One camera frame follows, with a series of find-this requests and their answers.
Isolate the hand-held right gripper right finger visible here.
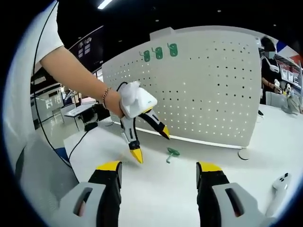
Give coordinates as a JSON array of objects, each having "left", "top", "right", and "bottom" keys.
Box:
[{"left": 196, "top": 161, "right": 263, "bottom": 227}]

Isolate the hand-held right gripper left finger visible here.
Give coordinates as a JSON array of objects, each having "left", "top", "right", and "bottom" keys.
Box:
[{"left": 59, "top": 160, "right": 123, "bottom": 227}]

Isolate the white perforated mounting plate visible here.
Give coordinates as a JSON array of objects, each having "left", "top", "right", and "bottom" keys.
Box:
[{"left": 101, "top": 35, "right": 261, "bottom": 161}]

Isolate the person's left hand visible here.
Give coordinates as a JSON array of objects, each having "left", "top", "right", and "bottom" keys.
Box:
[{"left": 107, "top": 91, "right": 125, "bottom": 119}]

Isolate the white side table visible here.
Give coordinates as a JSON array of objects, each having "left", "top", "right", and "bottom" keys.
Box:
[{"left": 63, "top": 104, "right": 98, "bottom": 132}]

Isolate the grey mesh chair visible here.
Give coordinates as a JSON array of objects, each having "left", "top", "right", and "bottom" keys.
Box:
[{"left": 16, "top": 139, "right": 80, "bottom": 213}]

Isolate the white game controller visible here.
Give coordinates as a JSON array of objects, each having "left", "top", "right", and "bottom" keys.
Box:
[{"left": 265, "top": 172, "right": 292, "bottom": 217}]

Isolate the white ceiling light strip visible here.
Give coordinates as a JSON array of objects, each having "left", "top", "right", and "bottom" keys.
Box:
[{"left": 97, "top": 0, "right": 113, "bottom": 10}]

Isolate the person's white shirt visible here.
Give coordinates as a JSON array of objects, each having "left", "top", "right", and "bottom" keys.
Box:
[{"left": 3, "top": 0, "right": 66, "bottom": 171}]

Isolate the silver chain bracelet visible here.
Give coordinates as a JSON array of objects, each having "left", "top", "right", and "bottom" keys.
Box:
[{"left": 102, "top": 87, "right": 112, "bottom": 110}]

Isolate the large black wall screen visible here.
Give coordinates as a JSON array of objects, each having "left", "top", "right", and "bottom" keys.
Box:
[{"left": 68, "top": 25, "right": 105, "bottom": 74}]

